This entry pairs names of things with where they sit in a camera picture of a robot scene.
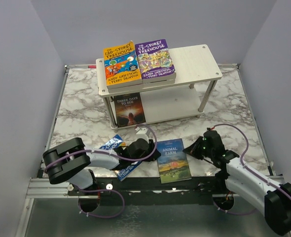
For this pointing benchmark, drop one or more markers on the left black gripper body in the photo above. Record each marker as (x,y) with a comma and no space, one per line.
(149,151)

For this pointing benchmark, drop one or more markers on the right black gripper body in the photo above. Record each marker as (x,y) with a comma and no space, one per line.
(207,152)

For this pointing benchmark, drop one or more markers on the blue Animal Farm book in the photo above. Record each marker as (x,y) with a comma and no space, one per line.
(172,164)

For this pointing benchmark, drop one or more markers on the purple 117-Storey Treehouse book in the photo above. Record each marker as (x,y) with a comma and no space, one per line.
(125,88)

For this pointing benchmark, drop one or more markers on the Little Women floral book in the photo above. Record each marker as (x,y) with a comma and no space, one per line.
(149,83)

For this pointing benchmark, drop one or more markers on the yellow 130-Storey Treehouse book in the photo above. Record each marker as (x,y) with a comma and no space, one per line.
(121,66)

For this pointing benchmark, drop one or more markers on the purple 52-Storey Treehouse book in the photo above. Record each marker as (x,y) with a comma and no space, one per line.
(154,60)

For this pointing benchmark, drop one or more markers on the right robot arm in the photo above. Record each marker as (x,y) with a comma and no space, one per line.
(271,198)

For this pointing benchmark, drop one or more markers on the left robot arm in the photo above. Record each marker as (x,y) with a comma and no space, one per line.
(67,161)

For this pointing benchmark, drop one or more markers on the Three Days To See book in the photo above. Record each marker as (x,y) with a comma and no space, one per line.
(129,109)

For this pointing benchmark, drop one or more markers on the white wooden two-tier shelf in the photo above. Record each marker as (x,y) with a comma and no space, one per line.
(196,76)

